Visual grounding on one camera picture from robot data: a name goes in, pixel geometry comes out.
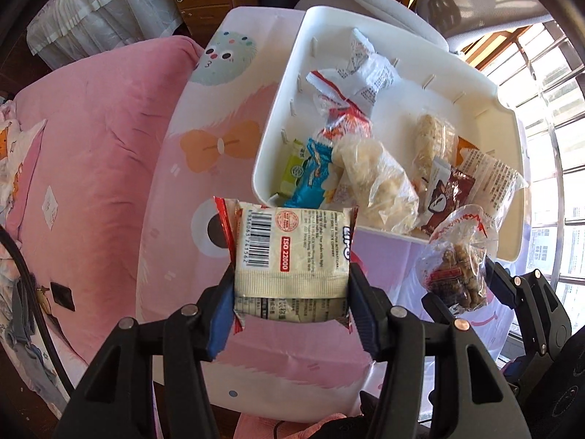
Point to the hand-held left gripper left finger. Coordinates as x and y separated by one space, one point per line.
219 324

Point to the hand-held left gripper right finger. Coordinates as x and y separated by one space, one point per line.
365 324

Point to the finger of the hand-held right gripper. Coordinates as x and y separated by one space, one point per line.
438 308
534 311

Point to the clear brown nut snack packet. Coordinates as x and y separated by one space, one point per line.
457 265

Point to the white red-edged snack packet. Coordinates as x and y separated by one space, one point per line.
288 256

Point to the clear puffed rice snack bag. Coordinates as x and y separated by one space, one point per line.
374 178

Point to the white plastic bin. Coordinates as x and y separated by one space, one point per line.
411 87

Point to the dark brown snack packet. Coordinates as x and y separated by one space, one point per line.
450 196

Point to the white printed snack packet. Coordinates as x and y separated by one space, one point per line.
491 173

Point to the blue snack packet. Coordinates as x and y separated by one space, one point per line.
313 176

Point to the black square tag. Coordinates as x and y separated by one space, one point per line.
62 296

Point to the clear rice bar packet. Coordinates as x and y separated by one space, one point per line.
429 141

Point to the green yellow snack packet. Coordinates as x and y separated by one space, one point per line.
292 169

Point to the clear orange print snack packet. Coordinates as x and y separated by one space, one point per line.
345 123

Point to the metal window grille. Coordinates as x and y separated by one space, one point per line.
548 100

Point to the pink blanket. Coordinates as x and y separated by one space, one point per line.
100 146

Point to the white red-striped snack packet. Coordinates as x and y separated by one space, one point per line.
329 83

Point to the white pillow snack packet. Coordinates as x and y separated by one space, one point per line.
370 73

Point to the cartoon printed bedding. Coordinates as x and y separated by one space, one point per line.
13 155

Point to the white office chair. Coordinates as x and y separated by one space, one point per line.
480 4

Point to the white lace cloth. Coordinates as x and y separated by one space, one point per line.
100 9

